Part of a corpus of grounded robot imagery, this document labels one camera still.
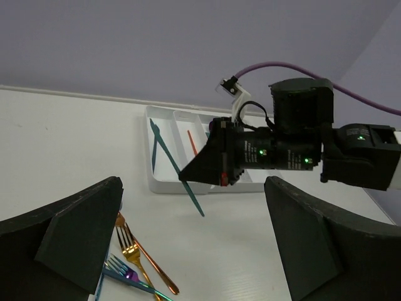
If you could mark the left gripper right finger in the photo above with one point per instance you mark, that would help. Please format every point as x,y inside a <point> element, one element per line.
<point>329,253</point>

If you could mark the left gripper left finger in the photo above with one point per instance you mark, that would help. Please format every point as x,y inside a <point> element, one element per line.
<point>56,252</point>

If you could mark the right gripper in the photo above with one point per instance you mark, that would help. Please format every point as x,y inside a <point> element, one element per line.
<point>291,141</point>

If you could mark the orange chopstick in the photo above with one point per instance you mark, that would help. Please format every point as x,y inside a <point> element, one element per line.
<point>192,143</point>

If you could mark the iridescent rainbow fork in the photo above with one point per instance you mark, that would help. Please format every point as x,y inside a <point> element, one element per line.
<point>115,264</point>

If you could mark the dark blue plastic knife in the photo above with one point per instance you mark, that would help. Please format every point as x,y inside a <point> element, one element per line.
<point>156,132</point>

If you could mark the teal plastic knife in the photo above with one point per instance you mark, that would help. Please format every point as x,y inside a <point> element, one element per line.
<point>177,170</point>

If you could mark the dark blue metal fork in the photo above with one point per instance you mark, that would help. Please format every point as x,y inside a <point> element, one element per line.
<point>122,279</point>

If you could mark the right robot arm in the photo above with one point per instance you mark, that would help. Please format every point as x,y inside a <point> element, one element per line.
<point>360,155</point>

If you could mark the white cutlery tray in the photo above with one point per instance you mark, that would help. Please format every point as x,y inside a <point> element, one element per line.
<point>172,134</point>

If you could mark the blue plastic fork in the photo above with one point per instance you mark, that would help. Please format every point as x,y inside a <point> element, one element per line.
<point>99,288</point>

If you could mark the rose gold fork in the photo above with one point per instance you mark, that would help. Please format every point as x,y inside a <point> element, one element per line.
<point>173,288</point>

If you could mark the gold ornate fork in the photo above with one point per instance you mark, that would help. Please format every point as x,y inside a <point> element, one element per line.
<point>131,251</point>

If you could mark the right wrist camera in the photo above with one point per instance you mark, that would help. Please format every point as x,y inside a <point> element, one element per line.
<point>231,87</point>

